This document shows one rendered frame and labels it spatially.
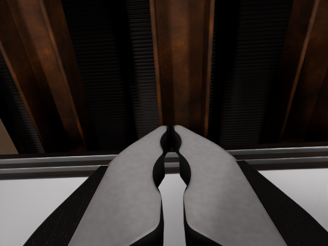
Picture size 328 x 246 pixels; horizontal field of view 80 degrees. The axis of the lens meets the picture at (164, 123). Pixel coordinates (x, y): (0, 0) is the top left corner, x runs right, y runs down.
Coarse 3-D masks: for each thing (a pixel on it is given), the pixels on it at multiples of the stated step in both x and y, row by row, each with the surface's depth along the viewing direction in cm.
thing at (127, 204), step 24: (144, 144) 10; (168, 144) 12; (120, 168) 9; (144, 168) 8; (96, 192) 7; (120, 192) 7; (144, 192) 7; (96, 216) 7; (120, 216) 6; (144, 216) 6; (72, 240) 6; (96, 240) 6; (120, 240) 6; (144, 240) 6
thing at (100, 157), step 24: (264, 144) 23; (288, 144) 23; (312, 144) 22; (0, 168) 23; (24, 168) 23; (48, 168) 23; (72, 168) 23; (96, 168) 23; (168, 168) 22; (264, 168) 21; (288, 168) 21
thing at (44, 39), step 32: (0, 0) 27; (32, 0) 28; (0, 32) 27; (32, 32) 30; (64, 32) 29; (32, 64) 32; (64, 64) 29; (32, 96) 32; (64, 96) 35; (64, 128) 38
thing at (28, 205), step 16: (0, 192) 23; (16, 192) 23; (32, 192) 23; (0, 208) 25; (16, 208) 25; (32, 208) 25; (48, 208) 25; (16, 224) 26; (32, 224) 26; (16, 240) 28
